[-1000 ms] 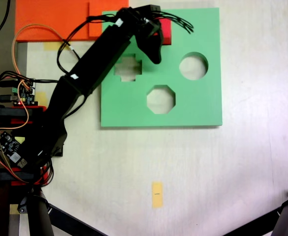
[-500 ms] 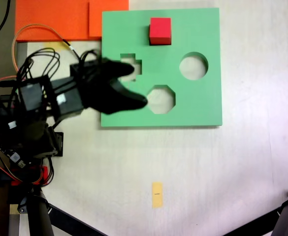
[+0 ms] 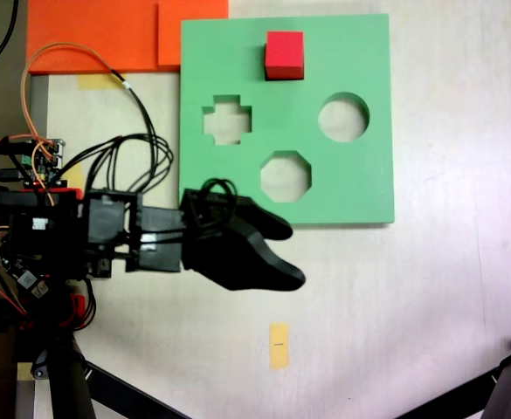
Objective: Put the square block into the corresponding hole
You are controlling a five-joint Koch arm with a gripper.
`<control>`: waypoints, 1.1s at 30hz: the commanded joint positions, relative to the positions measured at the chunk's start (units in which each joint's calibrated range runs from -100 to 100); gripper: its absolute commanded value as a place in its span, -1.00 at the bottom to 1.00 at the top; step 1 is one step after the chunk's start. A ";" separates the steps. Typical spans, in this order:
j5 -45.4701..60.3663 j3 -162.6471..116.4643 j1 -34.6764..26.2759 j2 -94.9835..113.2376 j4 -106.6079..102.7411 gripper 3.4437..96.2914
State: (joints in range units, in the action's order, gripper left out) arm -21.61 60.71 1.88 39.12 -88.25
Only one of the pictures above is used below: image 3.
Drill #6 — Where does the flat orange block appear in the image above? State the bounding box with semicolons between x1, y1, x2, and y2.
26;0;230;73

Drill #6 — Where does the wide yellow tape piece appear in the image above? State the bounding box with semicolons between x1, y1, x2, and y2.
77;73;121;91

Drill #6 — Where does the red square block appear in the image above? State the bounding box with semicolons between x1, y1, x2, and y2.
264;30;305;82

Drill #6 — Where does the green shape-hole board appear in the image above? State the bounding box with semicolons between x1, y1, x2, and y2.
177;12;396;228

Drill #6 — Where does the red printed base mount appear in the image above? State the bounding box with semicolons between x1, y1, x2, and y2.
21;294;86;328
21;187;84;196

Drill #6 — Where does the yellow tape strip with mark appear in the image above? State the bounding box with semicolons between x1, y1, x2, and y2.
269;322;291;371

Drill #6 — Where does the circuit board with green terminal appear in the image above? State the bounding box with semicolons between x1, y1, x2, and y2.
18;138;67;189

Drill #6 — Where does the thin black wire pair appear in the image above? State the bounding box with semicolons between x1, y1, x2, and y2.
108;68;160;193

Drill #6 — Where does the black gripper motor wire loop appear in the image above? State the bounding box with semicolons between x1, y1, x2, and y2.
198;176;239;207

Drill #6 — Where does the thin black tripod strut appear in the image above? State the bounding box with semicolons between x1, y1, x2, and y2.
394;366;501;419
84;361;191;419

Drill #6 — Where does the small black circuit board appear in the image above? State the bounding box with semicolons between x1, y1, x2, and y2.
0;244;51;302

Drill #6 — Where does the black arm motor wire bundle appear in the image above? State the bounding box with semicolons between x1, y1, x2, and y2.
62;134;175;194

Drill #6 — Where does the orange wire loop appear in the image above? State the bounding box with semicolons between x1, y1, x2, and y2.
21;42;128;145

